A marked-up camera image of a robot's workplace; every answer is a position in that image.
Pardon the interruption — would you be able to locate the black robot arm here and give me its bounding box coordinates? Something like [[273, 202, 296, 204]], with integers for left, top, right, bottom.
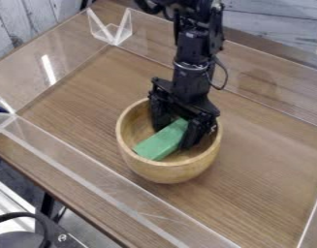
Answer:
[[135, 0, 224, 149]]

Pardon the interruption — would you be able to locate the clear acrylic tray enclosure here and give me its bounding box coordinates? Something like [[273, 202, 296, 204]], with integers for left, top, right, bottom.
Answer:
[[0, 2, 317, 248]]

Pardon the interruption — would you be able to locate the green rectangular block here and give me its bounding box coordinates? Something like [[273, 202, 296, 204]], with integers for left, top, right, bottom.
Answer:
[[132, 118, 187, 161]]

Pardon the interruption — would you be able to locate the brown wooden bowl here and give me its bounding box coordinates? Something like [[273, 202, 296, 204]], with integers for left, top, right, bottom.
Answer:
[[115, 98, 222, 184]]

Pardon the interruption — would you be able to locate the black cable loop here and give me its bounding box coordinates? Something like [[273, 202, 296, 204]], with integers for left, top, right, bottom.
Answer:
[[0, 211, 54, 248]]

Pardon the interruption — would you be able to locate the black metal base plate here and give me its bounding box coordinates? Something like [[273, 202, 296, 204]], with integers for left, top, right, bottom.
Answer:
[[32, 219, 91, 248]]

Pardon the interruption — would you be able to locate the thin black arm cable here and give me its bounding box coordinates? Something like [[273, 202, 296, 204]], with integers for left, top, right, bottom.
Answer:
[[203, 56, 229, 91]]

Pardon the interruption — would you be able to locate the black table leg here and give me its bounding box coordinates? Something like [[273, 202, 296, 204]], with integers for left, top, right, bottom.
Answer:
[[40, 193, 56, 217]]

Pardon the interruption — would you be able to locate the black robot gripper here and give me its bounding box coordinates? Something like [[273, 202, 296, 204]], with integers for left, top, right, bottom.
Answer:
[[149, 60, 220, 149]]

